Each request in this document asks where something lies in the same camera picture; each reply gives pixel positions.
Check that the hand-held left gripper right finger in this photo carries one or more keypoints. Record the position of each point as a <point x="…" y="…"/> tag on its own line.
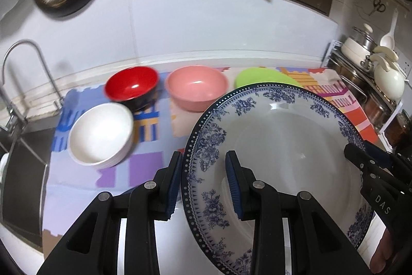
<point x="231" y="184"/>

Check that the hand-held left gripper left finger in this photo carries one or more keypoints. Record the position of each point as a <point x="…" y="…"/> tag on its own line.
<point x="172" y="186"/>

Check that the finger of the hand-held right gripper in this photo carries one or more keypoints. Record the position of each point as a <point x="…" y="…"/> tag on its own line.
<point x="381" y="155"/>
<point x="357" y="157"/>

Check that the blue floral white plate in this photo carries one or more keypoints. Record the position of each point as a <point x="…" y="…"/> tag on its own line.
<point x="289" y="139"/>

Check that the pink bowl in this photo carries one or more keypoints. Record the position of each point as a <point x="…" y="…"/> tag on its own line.
<point x="196" y="85"/>

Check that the person's right hand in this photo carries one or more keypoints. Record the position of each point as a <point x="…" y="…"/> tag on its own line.
<point x="381" y="251"/>

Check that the dark glass jar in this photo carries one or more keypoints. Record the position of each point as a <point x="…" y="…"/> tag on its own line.
<point x="397" y="130"/>

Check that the colourful patterned mat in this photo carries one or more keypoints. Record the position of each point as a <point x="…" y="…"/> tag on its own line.
<point x="151" y="130"/>

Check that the white gourd-shaped container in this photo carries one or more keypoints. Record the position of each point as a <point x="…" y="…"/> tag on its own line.
<point x="389" y="78"/>

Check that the white bowl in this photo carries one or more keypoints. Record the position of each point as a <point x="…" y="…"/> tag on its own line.
<point x="96" y="133"/>

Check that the white metal rack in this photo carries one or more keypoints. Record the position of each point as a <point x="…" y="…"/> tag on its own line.
<point x="330" y="52"/>

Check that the green plate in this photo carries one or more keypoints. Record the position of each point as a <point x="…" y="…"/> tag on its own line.
<point x="257" y="78"/>

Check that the white pot with lid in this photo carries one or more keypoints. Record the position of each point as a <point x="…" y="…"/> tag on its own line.
<point x="355" y="48"/>

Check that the red bowl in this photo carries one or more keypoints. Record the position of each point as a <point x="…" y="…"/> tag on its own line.
<point x="132" y="83"/>

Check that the white ladle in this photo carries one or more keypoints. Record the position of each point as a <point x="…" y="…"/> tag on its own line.
<point x="388" y="38"/>

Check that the steel sink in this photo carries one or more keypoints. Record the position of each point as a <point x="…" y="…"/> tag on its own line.
<point x="25" y="172"/>

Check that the black scissors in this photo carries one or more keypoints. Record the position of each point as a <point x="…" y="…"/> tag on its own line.
<point x="379" y="7"/>

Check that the chrome faucet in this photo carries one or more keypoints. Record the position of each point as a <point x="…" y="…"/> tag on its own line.
<point x="11" y="115"/>

